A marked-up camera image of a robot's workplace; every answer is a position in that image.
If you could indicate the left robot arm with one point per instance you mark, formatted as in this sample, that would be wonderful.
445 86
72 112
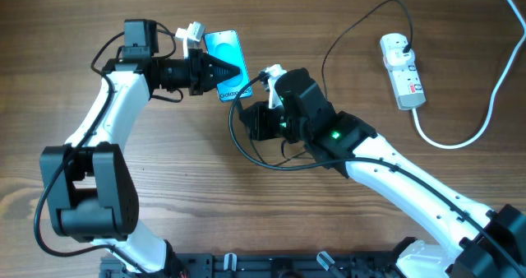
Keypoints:
88 191

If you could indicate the white charger plug adapter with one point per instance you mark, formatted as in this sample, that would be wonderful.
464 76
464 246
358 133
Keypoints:
397 59

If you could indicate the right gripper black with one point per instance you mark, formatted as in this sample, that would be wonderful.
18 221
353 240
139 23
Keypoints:
260 127

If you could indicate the blue Galaxy smartphone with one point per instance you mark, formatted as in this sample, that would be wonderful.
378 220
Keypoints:
226 47

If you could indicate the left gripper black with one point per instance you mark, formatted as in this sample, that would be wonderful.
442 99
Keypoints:
200 70

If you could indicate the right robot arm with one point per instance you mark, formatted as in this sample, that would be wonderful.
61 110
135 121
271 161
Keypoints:
470 238

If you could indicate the white power strip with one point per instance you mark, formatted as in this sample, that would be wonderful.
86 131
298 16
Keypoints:
406 83

